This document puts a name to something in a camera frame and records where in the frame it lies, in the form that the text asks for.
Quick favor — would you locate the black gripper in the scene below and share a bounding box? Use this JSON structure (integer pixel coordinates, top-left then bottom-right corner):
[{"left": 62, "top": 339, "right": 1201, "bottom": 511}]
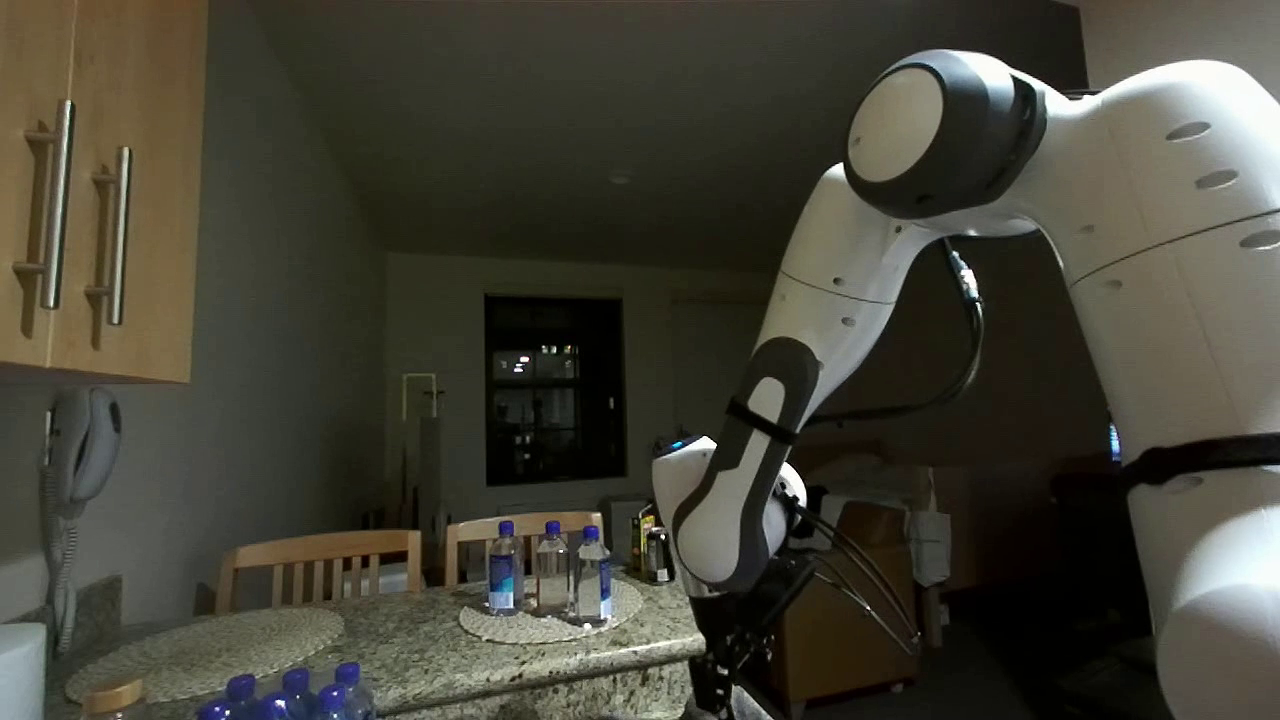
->
[{"left": 681, "top": 579, "right": 809, "bottom": 720}]

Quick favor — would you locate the white paper towel roll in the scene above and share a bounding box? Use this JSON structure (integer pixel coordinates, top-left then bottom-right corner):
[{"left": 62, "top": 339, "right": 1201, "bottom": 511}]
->
[{"left": 0, "top": 620, "right": 51, "bottom": 720}]

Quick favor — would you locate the brown cardboard box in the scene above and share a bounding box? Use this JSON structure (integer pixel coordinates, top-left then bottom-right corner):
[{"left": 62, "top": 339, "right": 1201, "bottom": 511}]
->
[{"left": 766, "top": 496, "right": 926, "bottom": 710}]

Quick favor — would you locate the small dark bottle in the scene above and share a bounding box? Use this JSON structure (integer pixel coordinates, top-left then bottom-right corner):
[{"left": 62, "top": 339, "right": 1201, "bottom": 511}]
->
[{"left": 631, "top": 511, "right": 676, "bottom": 589}]

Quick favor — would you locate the light wooden chair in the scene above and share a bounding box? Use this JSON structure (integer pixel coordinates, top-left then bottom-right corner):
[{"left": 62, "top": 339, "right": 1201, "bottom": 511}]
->
[
  {"left": 212, "top": 529, "right": 428, "bottom": 617},
  {"left": 438, "top": 506, "right": 609, "bottom": 596}
]

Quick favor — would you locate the dark window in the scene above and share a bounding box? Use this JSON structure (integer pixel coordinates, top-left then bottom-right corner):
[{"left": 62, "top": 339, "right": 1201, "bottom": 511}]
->
[{"left": 481, "top": 292, "right": 631, "bottom": 489}]

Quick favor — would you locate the round wooden lid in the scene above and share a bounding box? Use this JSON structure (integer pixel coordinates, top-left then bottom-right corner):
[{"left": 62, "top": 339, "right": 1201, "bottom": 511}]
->
[{"left": 81, "top": 674, "right": 149, "bottom": 720}]

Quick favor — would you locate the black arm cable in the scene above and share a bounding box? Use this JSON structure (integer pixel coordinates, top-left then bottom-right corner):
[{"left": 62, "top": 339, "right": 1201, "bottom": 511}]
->
[{"left": 809, "top": 234, "right": 992, "bottom": 432}]

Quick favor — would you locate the metal cabinet bar handle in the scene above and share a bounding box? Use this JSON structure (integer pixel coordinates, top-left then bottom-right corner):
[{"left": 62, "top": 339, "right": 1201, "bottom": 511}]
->
[
  {"left": 10, "top": 95, "right": 81, "bottom": 316},
  {"left": 85, "top": 141, "right": 135, "bottom": 333}
]

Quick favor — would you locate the light wooden wall cabinet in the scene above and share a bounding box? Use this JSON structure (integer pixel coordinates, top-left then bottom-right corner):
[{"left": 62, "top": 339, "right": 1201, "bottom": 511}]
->
[{"left": 0, "top": 0, "right": 212, "bottom": 387}]

